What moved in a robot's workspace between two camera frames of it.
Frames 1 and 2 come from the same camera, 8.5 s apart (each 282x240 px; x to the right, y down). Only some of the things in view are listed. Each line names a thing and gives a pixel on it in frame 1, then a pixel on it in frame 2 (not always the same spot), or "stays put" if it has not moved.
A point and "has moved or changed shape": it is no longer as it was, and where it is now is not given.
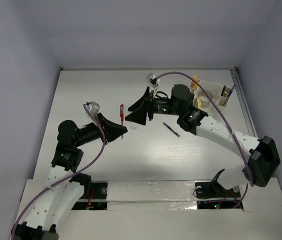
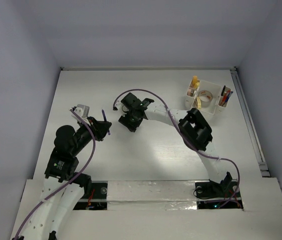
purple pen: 171,130 has moved or changed shape
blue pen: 231,90 to 227,97
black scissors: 223,90 stays put
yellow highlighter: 194,85 stays put
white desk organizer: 219,95 stays put
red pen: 122,116 has moved or changed shape
